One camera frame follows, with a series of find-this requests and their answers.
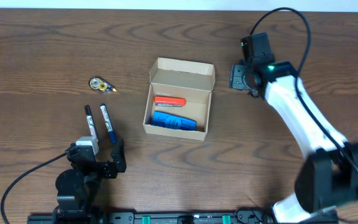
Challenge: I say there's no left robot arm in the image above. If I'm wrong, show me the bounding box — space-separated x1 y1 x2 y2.
55 136 127 223

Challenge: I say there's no cardboard box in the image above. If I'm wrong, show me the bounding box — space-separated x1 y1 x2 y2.
143 57 215 141

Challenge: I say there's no correction tape dispenser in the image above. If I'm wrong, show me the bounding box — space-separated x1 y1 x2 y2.
88 76 117 93

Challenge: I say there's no blue plastic tool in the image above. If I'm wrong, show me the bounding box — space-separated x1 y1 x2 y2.
151 111 197 131

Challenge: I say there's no black mounting rail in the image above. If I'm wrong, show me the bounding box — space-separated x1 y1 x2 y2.
26 210 340 224

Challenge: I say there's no blue whiteboard marker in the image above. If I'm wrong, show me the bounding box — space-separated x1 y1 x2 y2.
100 103 117 144

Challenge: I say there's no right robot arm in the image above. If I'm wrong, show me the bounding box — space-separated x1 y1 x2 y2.
229 33 358 223

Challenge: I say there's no black whiteboard marker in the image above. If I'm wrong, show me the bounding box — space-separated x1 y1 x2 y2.
84 105 99 142

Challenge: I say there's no red stapler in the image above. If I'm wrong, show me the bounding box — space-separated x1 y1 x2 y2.
154 96 186 107

